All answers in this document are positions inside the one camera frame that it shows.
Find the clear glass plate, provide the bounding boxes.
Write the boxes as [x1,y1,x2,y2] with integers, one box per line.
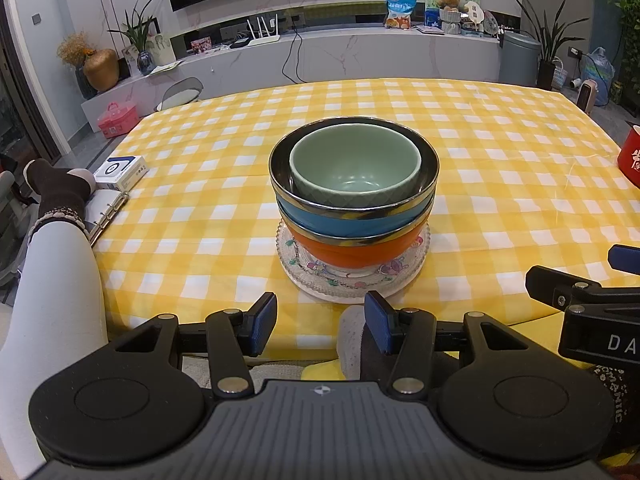
[274,220,432,297]

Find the blue snack bag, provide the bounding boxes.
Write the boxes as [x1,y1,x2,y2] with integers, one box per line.
[384,0,417,31]

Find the white hand fan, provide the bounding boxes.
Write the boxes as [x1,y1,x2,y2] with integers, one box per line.
[462,1,485,36]

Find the red mug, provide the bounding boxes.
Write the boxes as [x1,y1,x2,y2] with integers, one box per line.
[616,124,640,188]

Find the potted long leaf plant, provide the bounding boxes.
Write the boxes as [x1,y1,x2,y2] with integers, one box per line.
[512,0,588,92]

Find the white woven basket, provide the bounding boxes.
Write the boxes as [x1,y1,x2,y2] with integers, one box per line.
[550,57,571,91]

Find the small pink heater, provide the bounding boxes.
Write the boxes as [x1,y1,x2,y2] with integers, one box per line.
[576,80,601,115]

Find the grey trash bin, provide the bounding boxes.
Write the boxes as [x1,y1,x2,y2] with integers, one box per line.
[498,31,542,87]

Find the black cable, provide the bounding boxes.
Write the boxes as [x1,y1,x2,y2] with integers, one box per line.
[281,22,306,83]

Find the person's left leg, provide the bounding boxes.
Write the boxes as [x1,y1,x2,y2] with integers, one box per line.
[0,158,108,480]

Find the white fruit painted plate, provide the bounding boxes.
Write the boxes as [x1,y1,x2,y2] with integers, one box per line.
[287,260,426,304]

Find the white box with blue label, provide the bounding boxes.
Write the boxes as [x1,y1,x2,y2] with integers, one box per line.
[93,156,149,191]

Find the green plant in glass vase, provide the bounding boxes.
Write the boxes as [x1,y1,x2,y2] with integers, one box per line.
[107,0,160,76]

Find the white router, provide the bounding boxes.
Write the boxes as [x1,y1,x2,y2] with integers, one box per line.
[246,12,281,47]

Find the blue water bottle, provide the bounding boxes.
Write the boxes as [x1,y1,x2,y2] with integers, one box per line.
[585,47,617,101]

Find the pink storage box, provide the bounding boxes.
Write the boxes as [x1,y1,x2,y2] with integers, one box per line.
[96,101,140,139]

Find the dried yellow flower bunch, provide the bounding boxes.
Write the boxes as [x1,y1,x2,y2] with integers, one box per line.
[56,31,96,67]

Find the gold vase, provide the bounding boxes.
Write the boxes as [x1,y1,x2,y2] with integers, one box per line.
[83,48,121,92]

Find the orange steel bowl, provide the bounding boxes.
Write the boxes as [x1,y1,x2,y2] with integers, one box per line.
[276,195,433,273]

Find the blue steel bowl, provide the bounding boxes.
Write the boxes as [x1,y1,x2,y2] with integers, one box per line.
[269,116,441,238]

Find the teddy bear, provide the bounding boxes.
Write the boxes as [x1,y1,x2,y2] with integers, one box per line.
[437,0,463,35]

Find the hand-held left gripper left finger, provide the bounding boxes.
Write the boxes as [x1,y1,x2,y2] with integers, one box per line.
[112,291,278,395]

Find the white printed canister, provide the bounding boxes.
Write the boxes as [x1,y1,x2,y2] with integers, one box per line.
[149,33,176,67]

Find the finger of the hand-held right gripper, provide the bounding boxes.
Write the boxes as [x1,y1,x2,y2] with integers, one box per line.
[607,244,640,277]
[526,266,640,311]

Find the yellow checkered tablecloth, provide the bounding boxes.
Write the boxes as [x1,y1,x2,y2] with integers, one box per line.
[92,78,640,371]

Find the grey chair with white cushion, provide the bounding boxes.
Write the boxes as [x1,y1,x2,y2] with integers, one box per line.
[156,77,203,112]

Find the ring binder notebook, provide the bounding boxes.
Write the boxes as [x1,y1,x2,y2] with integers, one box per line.
[82,190,131,247]

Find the green ceramic bowl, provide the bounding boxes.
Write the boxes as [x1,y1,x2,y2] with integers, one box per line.
[289,123,423,209]

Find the dark printed cloth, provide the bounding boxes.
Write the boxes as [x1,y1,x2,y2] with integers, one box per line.
[587,362,640,461]

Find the bushy green plant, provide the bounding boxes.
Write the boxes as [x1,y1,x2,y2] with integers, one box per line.
[607,0,640,81]

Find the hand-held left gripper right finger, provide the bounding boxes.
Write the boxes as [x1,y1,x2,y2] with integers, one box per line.
[364,290,531,395]

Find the dark vase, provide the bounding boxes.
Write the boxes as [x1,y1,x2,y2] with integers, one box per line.
[75,66,97,100]

